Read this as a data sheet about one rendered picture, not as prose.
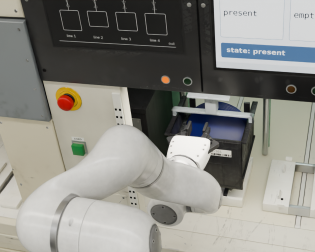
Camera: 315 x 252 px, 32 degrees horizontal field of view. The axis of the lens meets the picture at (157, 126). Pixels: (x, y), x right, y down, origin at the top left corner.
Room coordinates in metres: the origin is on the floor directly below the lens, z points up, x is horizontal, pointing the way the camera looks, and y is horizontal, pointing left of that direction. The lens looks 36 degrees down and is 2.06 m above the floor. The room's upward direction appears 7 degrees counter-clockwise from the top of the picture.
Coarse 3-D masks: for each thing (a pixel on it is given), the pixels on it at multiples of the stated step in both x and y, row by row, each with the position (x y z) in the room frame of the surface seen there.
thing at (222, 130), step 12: (204, 108) 1.37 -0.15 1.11; (192, 120) 1.38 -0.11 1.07; (204, 120) 1.37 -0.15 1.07; (216, 120) 1.36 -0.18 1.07; (228, 120) 1.34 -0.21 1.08; (240, 120) 1.33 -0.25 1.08; (192, 132) 1.38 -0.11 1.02; (216, 132) 1.36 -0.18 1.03; (228, 132) 1.34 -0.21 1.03; (240, 132) 1.33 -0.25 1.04
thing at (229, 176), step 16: (192, 96) 1.29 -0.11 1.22; (208, 96) 1.28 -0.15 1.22; (224, 96) 1.27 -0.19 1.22; (176, 112) 1.35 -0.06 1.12; (192, 112) 1.33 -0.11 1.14; (208, 112) 1.30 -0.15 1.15; (224, 112) 1.30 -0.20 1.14; (240, 112) 1.29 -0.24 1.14; (176, 128) 1.32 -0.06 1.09; (224, 144) 1.20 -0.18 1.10; (240, 144) 1.18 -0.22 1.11; (208, 160) 1.22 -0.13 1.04; (224, 160) 1.20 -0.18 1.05; (240, 160) 1.18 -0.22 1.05; (224, 176) 1.20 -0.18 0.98; (240, 176) 1.18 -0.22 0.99; (224, 192) 1.21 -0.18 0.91
